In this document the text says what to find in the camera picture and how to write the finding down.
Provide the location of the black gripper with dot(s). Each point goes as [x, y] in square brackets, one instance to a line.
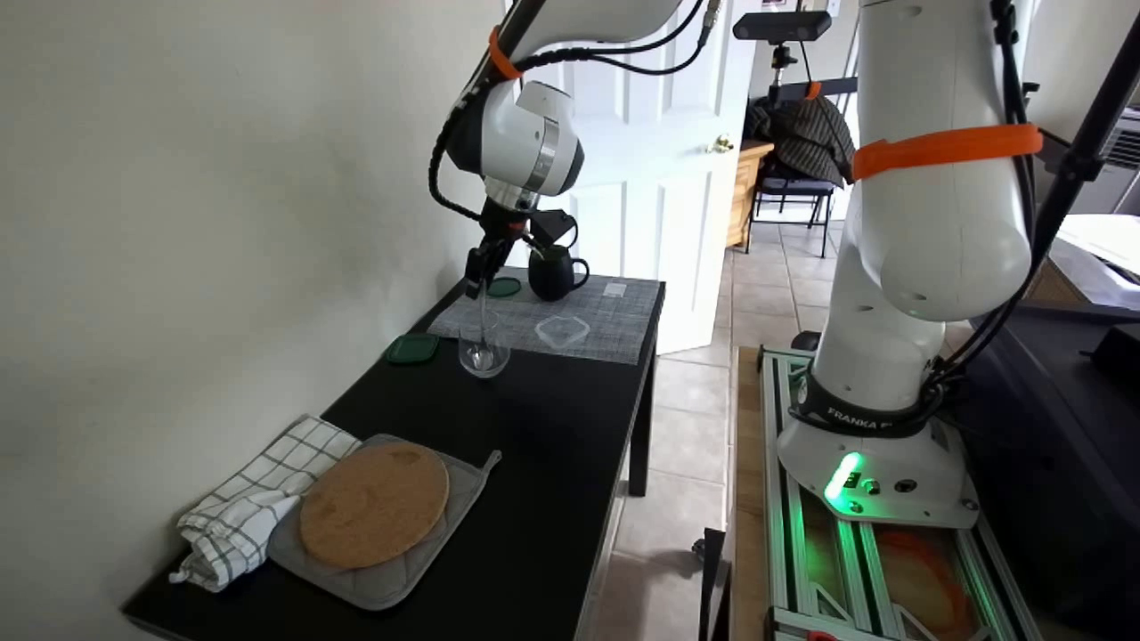
[500, 229]

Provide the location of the silver spoon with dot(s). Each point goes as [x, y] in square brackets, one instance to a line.
[481, 333]

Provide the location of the black mug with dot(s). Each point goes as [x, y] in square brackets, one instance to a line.
[558, 274]

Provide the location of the chair with dark clothes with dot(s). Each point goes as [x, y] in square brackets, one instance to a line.
[811, 151]

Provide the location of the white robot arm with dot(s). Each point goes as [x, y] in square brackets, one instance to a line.
[940, 194]

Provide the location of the small green lid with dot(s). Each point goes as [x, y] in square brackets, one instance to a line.
[502, 286]

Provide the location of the clear glass cup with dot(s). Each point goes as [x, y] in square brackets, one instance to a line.
[494, 367]

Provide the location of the grey place mat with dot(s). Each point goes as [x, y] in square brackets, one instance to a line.
[608, 319]

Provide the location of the dark green coaster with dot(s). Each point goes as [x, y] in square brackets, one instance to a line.
[406, 351]

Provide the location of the white door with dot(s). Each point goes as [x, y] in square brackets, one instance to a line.
[659, 151]

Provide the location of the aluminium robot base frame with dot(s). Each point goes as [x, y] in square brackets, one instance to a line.
[835, 576]

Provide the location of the white checked dish towel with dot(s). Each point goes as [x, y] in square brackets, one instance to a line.
[228, 527]

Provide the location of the round wooden board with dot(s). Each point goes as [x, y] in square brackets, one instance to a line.
[374, 509]

